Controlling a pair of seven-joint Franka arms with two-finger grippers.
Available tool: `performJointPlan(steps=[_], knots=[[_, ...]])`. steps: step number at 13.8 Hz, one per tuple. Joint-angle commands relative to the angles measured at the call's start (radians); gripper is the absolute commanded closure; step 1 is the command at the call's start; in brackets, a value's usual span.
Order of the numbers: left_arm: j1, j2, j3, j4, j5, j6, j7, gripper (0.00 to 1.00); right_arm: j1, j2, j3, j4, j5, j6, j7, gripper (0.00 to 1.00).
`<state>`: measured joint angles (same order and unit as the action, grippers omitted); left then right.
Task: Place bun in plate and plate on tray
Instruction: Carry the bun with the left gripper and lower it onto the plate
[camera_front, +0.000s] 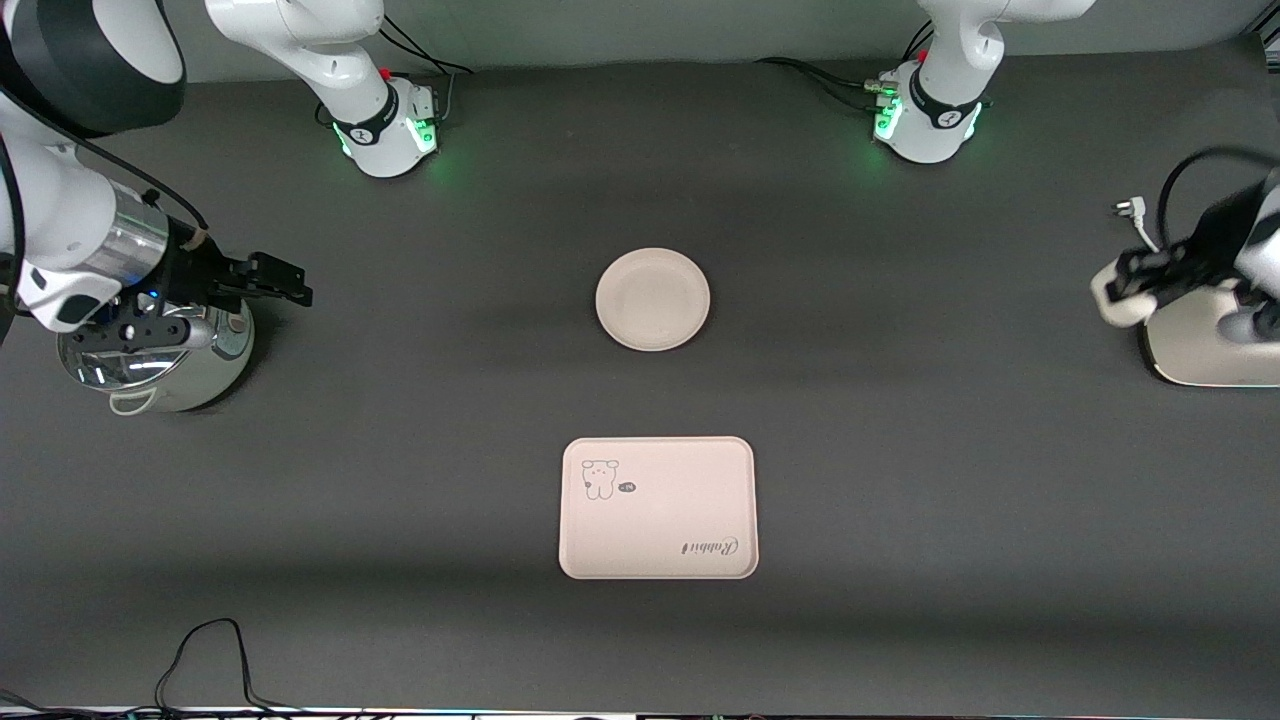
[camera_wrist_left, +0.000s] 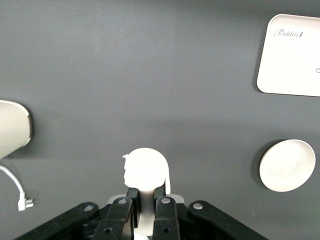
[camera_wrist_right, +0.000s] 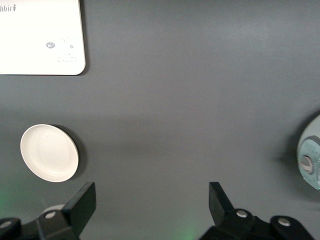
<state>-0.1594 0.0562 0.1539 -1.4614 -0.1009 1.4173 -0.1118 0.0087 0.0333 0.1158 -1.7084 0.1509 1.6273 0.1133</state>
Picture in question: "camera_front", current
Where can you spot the round beige plate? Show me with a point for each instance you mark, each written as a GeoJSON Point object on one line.
{"type": "Point", "coordinates": [652, 300]}

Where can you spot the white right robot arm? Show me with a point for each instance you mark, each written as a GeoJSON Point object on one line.
{"type": "Point", "coordinates": [340, 60]}

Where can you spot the white steamed bun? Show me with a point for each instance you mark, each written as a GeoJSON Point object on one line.
{"type": "Point", "coordinates": [1113, 300]}

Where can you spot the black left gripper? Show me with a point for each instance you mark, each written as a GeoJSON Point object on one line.
{"type": "Point", "coordinates": [1208, 243]}

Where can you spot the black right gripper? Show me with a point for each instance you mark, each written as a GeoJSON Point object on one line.
{"type": "Point", "coordinates": [203, 272]}

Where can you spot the steel pot with glass lid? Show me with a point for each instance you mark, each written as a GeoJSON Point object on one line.
{"type": "Point", "coordinates": [215, 375]}

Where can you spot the glass pot lid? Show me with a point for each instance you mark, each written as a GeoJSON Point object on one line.
{"type": "Point", "coordinates": [130, 368]}

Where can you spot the white toaster appliance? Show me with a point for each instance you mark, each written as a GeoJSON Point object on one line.
{"type": "Point", "coordinates": [1195, 350]}

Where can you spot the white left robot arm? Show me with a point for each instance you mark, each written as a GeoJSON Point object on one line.
{"type": "Point", "coordinates": [945, 120]}

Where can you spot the beige rectangular rabbit tray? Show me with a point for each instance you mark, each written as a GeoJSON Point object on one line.
{"type": "Point", "coordinates": [660, 520]}

